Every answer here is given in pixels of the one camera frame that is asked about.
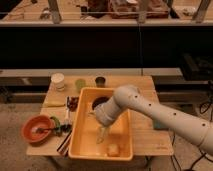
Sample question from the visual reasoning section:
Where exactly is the yellow bread roll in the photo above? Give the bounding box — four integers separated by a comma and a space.
107, 144, 120, 157

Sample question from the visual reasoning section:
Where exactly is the white plastic fork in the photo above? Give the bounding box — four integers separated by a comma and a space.
65, 96, 70, 127

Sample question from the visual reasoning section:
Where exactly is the green vegetable toy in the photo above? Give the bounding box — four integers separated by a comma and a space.
50, 116, 62, 136

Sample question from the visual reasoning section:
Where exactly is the dark spoon in bowl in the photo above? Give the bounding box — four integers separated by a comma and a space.
35, 128, 56, 133

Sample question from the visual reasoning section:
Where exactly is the brown chopsticks pair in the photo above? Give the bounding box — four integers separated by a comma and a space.
57, 133, 72, 156

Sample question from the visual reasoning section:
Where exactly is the dark brown bowl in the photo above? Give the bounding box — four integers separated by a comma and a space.
92, 97, 109, 109

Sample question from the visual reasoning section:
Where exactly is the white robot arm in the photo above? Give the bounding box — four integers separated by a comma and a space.
94, 85, 213, 156

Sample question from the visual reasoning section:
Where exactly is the yellow plastic tub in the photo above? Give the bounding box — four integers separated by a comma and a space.
68, 87, 133, 161

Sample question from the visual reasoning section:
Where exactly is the orange bowl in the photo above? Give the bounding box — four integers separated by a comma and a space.
21, 115, 54, 144

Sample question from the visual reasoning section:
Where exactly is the white paper cup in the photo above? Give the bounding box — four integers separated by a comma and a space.
51, 73, 65, 91

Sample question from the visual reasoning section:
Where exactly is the teal sponge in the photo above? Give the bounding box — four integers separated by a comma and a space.
153, 120, 167, 130

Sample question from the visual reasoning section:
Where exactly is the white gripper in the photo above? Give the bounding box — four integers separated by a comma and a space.
94, 99, 119, 144

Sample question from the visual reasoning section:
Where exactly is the yellow sponge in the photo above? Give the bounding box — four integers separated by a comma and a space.
43, 101, 65, 108

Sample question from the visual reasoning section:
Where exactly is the wooden table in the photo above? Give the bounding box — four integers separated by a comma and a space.
26, 76, 174, 156

